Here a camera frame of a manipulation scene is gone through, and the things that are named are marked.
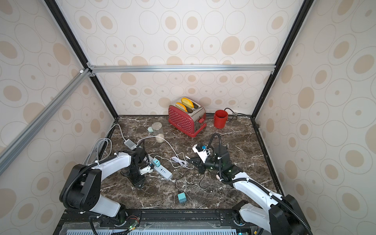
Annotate teal charger with black cable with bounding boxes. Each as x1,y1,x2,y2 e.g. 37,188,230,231
175,168,215,204

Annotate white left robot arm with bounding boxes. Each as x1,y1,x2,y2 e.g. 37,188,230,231
59,147,154,223

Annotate toaster black power cord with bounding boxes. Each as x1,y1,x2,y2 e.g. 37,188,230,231
224,107,250,121

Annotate clear jar with rice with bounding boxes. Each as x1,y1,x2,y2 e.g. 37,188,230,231
151,122,165,143

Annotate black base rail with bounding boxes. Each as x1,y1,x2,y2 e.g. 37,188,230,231
53,209,269,235

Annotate teal charger with white cable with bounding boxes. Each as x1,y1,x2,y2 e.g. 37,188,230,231
152,155,177,168

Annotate red plastic cup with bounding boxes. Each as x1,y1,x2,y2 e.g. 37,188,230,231
213,110,228,129

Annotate white power strip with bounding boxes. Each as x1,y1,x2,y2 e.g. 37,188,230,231
123,138,173,180

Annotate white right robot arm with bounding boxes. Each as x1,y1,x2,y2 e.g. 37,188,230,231
189,145,312,235

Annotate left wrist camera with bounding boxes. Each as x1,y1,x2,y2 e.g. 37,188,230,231
140,164,154,175

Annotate yellow toast slice front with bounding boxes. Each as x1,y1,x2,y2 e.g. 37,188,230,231
175,102,188,113

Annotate red polka dot toaster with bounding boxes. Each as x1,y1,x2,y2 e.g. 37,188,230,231
168,97,207,138

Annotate teal charger plug white cable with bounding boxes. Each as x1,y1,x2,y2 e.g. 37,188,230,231
136,135,194,169

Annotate grey power strip cord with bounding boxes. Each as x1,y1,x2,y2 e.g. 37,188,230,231
80,123,127,165

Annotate yellow toast slice back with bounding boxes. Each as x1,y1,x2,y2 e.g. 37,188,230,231
181,98,194,109

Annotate yellow toast slice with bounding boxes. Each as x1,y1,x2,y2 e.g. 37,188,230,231
181,98,194,109
175,102,188,113

